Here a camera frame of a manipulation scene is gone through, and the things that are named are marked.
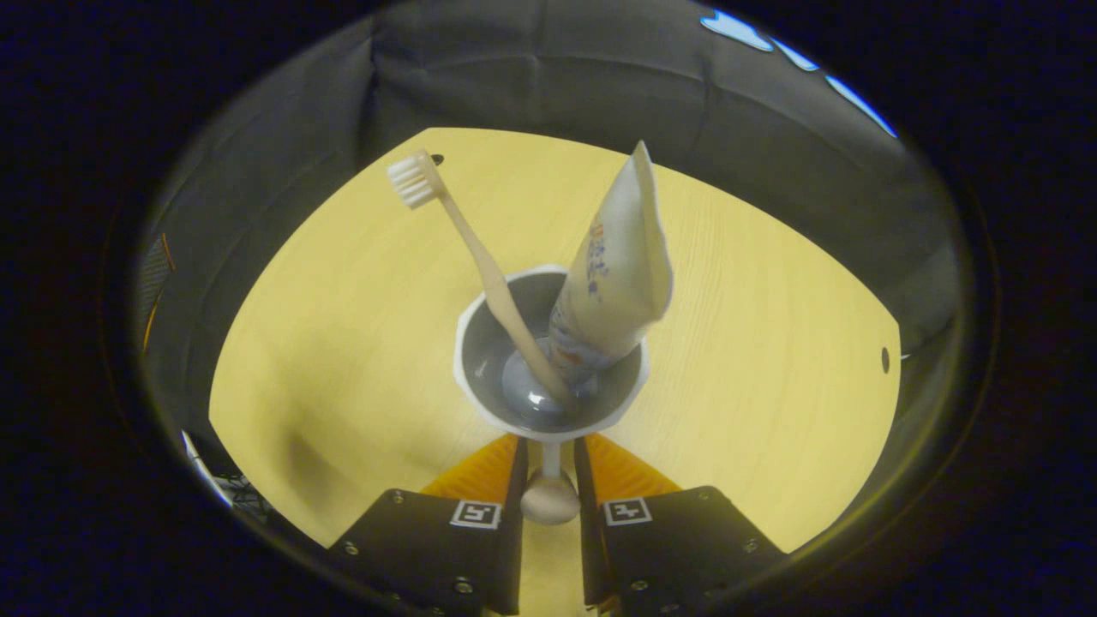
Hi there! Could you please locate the beige toothbrush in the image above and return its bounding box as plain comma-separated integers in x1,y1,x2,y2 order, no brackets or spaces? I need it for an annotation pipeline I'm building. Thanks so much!
386,149,573,404

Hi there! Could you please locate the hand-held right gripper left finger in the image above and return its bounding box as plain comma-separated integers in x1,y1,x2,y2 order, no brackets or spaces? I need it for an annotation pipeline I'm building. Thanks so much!
326,433,530,617

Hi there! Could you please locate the white cup with wooden handle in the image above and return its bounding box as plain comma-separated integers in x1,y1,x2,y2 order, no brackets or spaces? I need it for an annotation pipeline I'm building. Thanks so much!
453,264,650,526

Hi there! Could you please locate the light wooden desktop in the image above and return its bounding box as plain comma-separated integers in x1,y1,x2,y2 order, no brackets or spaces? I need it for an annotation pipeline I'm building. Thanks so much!
208,127,902,617

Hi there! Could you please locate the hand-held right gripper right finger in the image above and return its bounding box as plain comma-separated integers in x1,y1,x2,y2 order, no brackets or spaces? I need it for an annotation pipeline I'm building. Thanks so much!
572,433,789,617

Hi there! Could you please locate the white toothpaste tube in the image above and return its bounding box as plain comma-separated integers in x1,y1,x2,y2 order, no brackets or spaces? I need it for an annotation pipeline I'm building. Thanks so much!
547,140,674,388

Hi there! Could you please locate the black backdrop cloth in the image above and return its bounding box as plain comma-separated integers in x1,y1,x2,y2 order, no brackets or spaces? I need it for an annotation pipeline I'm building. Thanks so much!
137,0,965,446

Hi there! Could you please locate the dark wire frame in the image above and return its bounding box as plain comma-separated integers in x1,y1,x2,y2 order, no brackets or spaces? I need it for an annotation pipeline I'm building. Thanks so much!
182,431,275,519

